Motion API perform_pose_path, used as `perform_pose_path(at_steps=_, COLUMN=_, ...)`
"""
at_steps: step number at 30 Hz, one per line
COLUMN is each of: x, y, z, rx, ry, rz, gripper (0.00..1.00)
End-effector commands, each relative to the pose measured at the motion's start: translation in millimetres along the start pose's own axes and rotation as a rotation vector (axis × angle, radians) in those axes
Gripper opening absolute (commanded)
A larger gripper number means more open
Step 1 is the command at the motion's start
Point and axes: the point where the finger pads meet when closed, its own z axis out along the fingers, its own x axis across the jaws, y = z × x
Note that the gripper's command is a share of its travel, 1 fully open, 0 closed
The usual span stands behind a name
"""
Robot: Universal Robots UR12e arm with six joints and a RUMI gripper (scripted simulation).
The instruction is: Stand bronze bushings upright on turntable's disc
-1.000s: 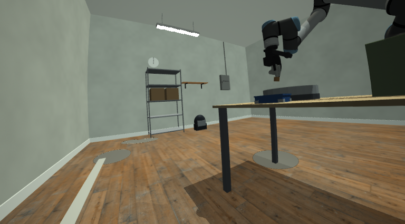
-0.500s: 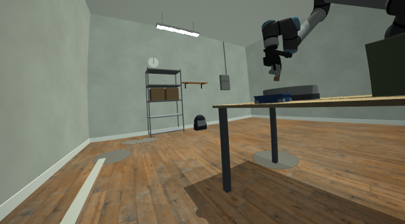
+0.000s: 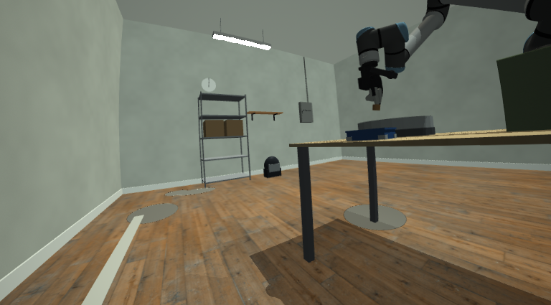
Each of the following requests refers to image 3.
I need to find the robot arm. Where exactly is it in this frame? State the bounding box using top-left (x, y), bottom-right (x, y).
top-left (356, 0), bottom-right (551, 79)

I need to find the blue crate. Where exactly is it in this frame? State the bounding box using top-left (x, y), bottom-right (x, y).
top-left (345, 128), bottom-right (397, 141)

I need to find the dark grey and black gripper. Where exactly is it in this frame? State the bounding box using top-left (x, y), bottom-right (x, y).
top-left (358, 61), bottom-right (383, 104)

